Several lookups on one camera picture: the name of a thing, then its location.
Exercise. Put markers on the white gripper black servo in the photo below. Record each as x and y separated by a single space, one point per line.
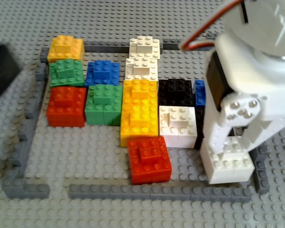
242 109

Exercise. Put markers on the white lego cube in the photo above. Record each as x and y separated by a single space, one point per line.
177 126
145 46
228 166
141 69

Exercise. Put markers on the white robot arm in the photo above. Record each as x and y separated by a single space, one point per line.
266 26

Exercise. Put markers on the blue lego cube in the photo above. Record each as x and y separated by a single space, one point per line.
200 93
102 73

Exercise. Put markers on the black lego cube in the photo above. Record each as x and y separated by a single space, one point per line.
175 92

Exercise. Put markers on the red lego cube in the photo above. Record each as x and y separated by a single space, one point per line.
149 161
65 107

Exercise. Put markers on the yellow lego cube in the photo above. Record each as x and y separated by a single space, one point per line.
140 123

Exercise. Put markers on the orange-yellow lego cube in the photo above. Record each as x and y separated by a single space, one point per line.
64 48
140 91

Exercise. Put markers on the green lego cube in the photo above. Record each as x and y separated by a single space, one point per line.
102 104
65 73

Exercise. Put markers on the gray lego baseplate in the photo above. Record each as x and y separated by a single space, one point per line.
85 154

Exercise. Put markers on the blurred black object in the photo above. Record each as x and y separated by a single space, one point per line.
1 71

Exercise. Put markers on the dark gray lego wall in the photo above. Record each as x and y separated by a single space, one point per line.
102 46
26 142
156 192
262 171

